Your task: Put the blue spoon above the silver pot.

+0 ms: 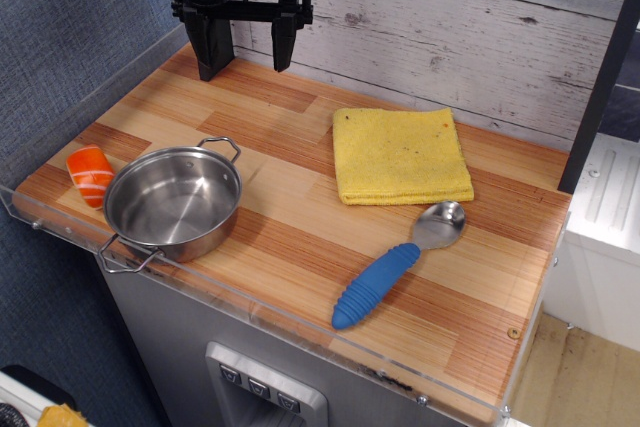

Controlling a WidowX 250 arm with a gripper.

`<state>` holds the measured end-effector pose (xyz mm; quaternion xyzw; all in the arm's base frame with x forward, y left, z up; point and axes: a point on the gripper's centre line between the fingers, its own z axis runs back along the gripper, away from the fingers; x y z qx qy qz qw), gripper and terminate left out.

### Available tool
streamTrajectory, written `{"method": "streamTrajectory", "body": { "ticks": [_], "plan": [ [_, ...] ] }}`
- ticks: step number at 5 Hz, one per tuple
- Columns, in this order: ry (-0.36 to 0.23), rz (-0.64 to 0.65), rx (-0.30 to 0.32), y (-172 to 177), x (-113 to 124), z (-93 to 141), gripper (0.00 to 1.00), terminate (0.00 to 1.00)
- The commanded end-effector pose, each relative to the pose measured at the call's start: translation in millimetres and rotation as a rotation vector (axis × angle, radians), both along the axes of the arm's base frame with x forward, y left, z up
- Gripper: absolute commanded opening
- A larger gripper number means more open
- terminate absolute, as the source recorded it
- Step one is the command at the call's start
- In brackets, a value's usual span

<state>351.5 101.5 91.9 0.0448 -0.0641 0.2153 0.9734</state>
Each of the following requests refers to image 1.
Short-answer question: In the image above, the grey toy dishwasher cabinet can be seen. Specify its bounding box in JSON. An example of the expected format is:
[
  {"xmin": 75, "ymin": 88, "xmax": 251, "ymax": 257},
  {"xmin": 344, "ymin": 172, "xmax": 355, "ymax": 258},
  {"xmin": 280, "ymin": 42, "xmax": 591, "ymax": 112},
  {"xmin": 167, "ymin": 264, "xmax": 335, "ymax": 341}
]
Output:
[{"xmin": 97, "ymin": 254, "xmax": 459, "ymax": 426}]

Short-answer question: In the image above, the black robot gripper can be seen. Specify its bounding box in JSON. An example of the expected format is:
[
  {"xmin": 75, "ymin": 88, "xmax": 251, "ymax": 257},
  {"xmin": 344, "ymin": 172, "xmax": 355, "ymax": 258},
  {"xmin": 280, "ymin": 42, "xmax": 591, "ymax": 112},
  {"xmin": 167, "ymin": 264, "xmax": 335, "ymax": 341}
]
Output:
[{"xmin": 171, "ymin": 0, "xmax": 313, "ymax": 81}]

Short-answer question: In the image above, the black vertical frame post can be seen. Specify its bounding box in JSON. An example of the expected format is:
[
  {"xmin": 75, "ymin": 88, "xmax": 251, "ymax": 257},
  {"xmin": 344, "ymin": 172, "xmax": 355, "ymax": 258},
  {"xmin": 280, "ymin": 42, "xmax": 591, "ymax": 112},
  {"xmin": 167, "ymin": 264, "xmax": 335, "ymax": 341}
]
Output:
[{"xmin": 558, "ymin": 0, "xmax": 639, "ymax": 194}]

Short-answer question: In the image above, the orange salmon sushi toy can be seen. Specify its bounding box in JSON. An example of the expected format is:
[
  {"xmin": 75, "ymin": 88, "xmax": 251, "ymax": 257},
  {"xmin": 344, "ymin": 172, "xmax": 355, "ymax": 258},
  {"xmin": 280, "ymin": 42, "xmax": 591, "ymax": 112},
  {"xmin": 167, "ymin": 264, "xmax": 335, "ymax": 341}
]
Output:
[{"xmin": 66, "ymin": 144, "xmax": 115, "ymax": 210}]

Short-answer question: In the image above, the blue handled metal spoon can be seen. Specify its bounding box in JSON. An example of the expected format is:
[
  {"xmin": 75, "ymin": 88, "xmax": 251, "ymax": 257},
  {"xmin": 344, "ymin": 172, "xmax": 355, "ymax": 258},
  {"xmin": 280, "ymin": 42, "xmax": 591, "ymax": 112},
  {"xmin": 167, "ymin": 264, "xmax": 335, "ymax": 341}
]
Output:
[{"xmin": 331, "ymin": 201, "xmax": 466, "ymax": 330}]

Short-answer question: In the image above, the clear acrylic table guard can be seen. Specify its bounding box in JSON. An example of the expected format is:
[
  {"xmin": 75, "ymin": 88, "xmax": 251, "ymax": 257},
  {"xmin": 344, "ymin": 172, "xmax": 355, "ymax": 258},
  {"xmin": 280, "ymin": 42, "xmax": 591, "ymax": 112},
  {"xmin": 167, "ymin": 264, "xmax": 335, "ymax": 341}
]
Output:
[{"xmin": 3, "ymin": 178, "xmax": 570, "ymax": 426}]

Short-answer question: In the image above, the stainless steel pot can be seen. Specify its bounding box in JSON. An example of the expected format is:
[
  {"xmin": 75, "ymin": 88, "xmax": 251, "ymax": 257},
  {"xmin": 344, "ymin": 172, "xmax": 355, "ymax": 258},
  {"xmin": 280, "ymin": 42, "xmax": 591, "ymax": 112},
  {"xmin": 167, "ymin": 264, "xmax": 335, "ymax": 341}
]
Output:
[{"xmin": 97, "ymin": 137, "xmax": 243, "ymax": 274}]

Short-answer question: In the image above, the yellow folded towel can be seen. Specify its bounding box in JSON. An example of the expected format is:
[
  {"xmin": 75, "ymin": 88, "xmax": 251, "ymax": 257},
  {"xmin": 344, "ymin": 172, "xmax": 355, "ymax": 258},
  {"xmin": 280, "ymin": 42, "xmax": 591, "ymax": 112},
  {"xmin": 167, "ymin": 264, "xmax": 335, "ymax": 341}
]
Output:
[{"xmin": 333, "ymin": 108, "xmax": 474, "ymax": 206}]

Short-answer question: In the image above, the white plastic side unit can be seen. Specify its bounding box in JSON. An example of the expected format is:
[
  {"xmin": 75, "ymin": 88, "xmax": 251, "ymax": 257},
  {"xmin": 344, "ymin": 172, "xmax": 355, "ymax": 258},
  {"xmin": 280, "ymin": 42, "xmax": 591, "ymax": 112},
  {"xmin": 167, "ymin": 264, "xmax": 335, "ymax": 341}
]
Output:
[{"xmin": 543, "ymin": 134, "xmax": 639, "ymax": 350}]

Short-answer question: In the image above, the silver button control panel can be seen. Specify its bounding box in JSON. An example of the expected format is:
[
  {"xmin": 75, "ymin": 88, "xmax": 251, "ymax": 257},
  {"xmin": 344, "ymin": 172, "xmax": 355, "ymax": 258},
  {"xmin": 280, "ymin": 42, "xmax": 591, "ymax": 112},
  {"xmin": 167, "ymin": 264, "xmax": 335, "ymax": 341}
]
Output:
[{"xmin": 205, "ymin": 341, "xmax": 329, "ymax": 426}]

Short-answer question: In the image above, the yellow object bottom left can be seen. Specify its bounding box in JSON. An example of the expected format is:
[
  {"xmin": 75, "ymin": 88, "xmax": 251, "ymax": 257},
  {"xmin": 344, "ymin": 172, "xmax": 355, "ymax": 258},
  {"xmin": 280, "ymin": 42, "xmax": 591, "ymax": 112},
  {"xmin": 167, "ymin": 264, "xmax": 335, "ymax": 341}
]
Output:
[{"xmin": 37, "ymin": 404, "xmax": 89, "ymax": 427}]

